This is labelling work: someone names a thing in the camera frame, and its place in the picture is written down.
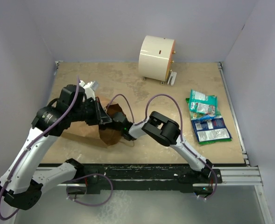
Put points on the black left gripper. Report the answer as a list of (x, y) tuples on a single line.
[(97, 107)]

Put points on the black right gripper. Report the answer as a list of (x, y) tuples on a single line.
[(103, 126)]

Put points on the brown paper bag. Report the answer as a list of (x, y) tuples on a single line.
[(92, 135)]

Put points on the green white snack bag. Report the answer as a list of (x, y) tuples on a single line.
[(198, 116)]

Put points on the teal candy bag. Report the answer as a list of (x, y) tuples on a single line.
[(203, 104)]

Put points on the blue snack bag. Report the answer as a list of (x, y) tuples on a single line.
[(210, 131)]

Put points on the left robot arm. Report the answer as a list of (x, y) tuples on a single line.
[(20, 186)]

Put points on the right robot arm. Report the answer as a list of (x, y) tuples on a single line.
[(166, 132)]

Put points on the white cylindrical device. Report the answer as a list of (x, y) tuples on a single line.
[(155, 59)]

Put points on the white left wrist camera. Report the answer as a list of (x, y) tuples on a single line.
[(89, 88)]

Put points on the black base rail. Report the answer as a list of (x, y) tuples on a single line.
[(142, 177)]

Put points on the aluminium table frame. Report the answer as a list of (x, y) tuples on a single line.
[(247, 175)]

